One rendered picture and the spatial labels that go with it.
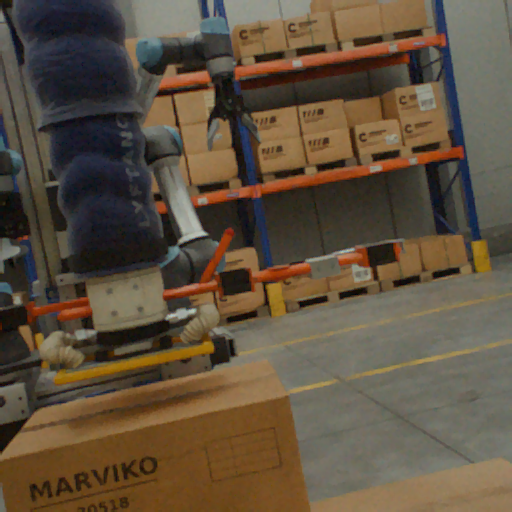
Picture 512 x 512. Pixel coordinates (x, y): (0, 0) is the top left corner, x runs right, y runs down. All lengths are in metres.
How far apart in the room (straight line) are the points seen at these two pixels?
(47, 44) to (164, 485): 0.95
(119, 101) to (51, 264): 0.87
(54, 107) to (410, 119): 8.28
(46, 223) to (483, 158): 9.63
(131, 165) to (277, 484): 0.75
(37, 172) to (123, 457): 1.10
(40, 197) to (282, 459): 1.21
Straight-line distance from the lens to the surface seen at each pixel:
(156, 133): 2.45
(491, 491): 2.07
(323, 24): 9.62
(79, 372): 1.66
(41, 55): 1.72
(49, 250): 2.44
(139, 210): 1.68
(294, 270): 1.76
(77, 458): 1.64
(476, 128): 11.60
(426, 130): 9.84
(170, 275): 2.26
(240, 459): 1.64
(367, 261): 1.78
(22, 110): 2.47
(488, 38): 11.91
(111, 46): 1.73
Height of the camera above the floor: 1.34
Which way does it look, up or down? 3 degrees down
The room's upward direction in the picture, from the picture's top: 11 degrees counter-clockwise
